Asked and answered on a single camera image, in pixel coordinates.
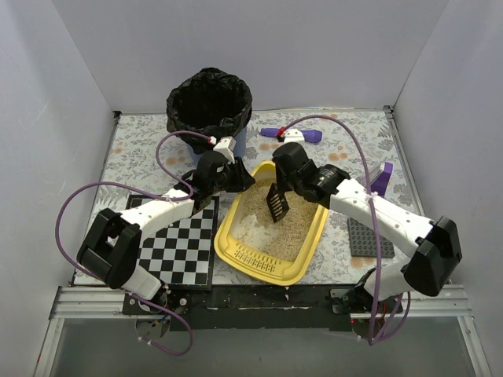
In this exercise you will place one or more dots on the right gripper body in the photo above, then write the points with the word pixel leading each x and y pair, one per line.
pixel 284 177

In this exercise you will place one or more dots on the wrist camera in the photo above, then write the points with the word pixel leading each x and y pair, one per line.
pixel 290 135
pixel 224 145

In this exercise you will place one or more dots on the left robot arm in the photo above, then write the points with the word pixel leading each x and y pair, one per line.
pixel 111 247

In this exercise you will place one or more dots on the yellow litter box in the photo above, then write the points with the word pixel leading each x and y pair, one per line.
pixel 257 264

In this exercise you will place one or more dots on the grey lego baseplate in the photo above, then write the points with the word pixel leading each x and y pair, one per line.
pixel 363 241

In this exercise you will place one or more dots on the black litter scoop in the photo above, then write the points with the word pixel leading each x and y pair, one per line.
pixel 277 203

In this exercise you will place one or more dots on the purple flashlight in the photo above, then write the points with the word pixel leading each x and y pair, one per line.
pixel 310 136

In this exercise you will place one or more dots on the blue trash bin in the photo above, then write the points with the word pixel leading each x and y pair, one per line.
pixel 240 146

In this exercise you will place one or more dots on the cat litter granules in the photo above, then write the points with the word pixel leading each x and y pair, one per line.
pixel 282 239

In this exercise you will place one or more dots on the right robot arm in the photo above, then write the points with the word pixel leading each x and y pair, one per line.
pixel 432 248

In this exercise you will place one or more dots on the black trash bag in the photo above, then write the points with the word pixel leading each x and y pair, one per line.
pixel 211 102

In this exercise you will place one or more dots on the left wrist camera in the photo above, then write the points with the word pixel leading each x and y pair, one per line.
pixel 224 145

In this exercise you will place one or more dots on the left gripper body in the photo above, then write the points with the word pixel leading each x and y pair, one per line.
pixel 234 175

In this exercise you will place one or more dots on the floral table mat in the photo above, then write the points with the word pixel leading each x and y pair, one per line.
pixel 131 160

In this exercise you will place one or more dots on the black white chessboard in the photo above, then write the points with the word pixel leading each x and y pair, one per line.
pixel 182 254

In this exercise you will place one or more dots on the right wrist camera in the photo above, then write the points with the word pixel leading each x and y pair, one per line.
pixel 290 135

